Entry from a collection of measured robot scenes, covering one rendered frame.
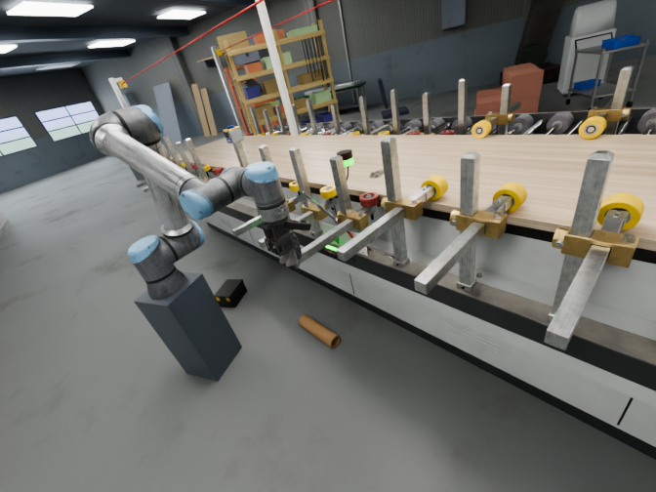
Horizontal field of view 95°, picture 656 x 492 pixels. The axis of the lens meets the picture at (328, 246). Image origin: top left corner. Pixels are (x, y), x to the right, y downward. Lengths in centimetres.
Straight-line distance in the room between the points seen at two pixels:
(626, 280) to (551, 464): 76
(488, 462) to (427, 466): 23
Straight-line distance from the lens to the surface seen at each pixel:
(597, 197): 81
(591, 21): 711
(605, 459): 166
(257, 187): 90
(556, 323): 64
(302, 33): 735
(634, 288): 118
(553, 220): 106
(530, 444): 160
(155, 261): 164
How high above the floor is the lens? 140
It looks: 31 degrees down
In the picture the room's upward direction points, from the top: 14 degrees counter-clockwise
